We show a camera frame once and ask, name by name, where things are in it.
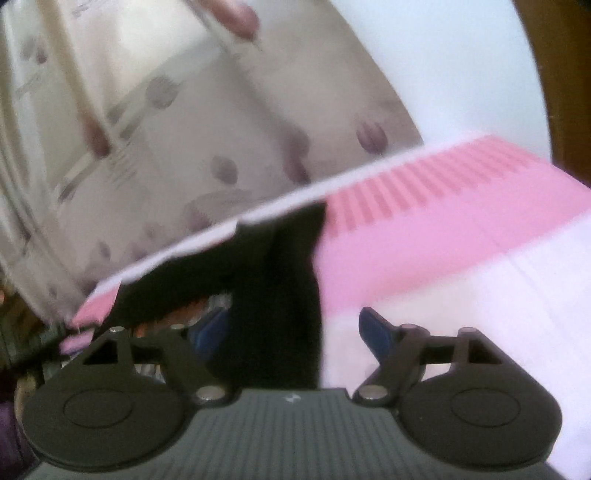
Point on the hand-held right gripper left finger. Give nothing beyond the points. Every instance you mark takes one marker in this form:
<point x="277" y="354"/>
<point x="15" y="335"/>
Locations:
<point x="213" y="334"/>

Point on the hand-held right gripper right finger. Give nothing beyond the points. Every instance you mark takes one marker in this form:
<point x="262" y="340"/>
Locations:
<point x="376" y="336"/>

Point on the black garment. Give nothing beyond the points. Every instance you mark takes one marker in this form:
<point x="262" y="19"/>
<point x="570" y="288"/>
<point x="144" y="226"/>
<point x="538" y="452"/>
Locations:
<point x="277" y="300"/>

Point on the pink checked bed sheet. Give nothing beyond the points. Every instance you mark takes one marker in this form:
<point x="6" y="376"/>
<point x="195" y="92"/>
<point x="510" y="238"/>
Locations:
<point x="438" y="258"/>

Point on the beige flower print curtain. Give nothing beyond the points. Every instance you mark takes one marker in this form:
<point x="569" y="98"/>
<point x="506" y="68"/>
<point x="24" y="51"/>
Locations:
<point x="194" y="138"/>

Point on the brown wooden frame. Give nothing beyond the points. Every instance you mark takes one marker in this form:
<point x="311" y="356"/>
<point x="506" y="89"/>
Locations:
<point x="568" y="69"/>

